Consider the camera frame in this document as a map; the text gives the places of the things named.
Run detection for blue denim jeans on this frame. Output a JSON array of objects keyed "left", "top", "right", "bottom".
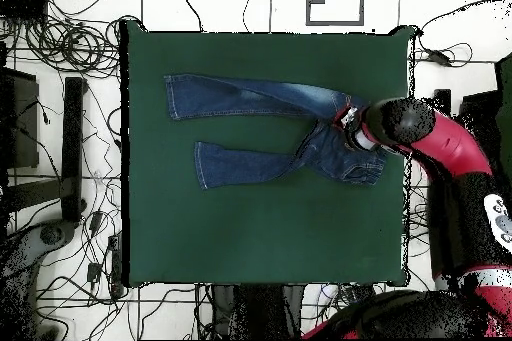
[{"left": 163, "top": 72, "right": 389, "bottom": 191}]

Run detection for flat black box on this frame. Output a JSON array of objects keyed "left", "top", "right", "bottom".
[{"left": 0, "top": 0, "right": 49, "bottom": 21}]

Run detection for black stand foot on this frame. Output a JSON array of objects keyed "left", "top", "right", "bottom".
[
  {"left": 5, "top": 76, "right": 88, "bottom": 224},
  {"left": 433, "top": 88, "right": 452, "bottom": 107}
]

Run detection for dark box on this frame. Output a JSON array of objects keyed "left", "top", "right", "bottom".
[
  {"left": 457, "top": 90, "right": 501, "bottom": 126},
  {"left": 0, "top": 67, "right": 41, "bottom": 170}
]

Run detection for dark green table cloth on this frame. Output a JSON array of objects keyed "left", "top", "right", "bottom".
[{"left": 119, "top": 20, "right": 417, "bottom": 288}]

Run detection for green cloth sheet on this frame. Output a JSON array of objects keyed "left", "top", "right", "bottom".
[{"left": 494, "top": 52, "right": 512, "bottom": 182}]

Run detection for black rectangular box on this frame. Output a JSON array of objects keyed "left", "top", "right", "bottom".
[{"left": 347, "top": 283, "right": 377, "bottom": 303}]

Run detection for black power strip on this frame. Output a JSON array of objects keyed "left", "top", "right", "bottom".
[{"left": 106, "top": 232, "right": 124, "bottom": 299}]

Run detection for grey office chair base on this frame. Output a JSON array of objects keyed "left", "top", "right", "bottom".
[{"left": 0, "top": 218, "right": 78, "bottom": 341}]

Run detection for grey square frame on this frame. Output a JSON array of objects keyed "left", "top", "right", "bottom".
[{"left": 305, "top": 0, "right": 366, "bottom": 27}]

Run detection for coil of black cables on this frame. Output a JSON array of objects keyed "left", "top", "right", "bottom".
[{"left": 23, "top": 15, "right": 122, "bottom": 79}]

